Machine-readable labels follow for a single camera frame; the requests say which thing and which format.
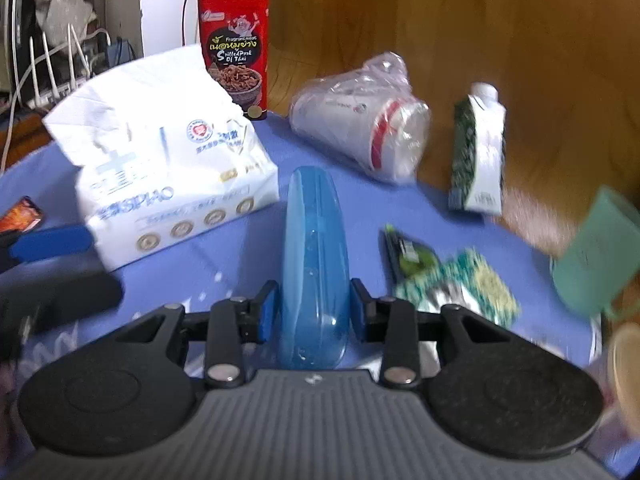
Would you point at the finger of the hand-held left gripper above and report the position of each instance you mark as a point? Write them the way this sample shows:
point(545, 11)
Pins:
point(55, 242)
point(65, 295)

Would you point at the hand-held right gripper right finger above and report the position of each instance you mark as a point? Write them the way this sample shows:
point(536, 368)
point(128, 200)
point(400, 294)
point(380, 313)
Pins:
point(358, 310)

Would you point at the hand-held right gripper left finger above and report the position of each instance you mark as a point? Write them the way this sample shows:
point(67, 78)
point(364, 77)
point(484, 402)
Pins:
point(269, 312)

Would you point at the blue plastic case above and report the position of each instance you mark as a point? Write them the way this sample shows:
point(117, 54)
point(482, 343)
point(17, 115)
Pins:
point(314, 250)

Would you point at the orange snack packet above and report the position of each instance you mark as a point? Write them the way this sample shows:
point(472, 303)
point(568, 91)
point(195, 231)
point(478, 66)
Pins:
point(20, 215)

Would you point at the purple printed tablecloth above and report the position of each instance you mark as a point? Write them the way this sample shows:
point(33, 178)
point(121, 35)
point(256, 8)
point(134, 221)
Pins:
point(225, 265)

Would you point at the dark green snack packet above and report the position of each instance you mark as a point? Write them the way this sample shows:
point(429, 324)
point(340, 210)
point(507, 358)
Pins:
point(407, 252)

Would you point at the green patterned snack packet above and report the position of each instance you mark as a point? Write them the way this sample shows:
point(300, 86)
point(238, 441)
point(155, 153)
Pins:
point(480, 285)

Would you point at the white tissue pack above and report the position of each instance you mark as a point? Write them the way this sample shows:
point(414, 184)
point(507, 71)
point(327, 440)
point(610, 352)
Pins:
point(165, 175)

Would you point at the white antenna router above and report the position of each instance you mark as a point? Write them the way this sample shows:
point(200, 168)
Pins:
point(55, 80)

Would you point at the plastic-wrapped paper cups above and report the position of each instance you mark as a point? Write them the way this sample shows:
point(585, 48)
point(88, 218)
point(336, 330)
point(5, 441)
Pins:
point(350, 120)

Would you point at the green and white drink carton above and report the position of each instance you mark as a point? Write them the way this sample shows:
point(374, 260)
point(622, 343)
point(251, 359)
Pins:
point(482, 160)

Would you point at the teal plastic cup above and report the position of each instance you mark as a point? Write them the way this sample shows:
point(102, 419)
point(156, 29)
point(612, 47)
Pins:
point(595, 260)

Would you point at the red snack box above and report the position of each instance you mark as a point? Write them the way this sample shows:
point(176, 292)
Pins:
point(235, 45)

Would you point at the instant noodle cup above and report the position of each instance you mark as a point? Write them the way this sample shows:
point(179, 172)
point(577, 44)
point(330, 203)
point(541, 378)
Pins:
point(627, 375)

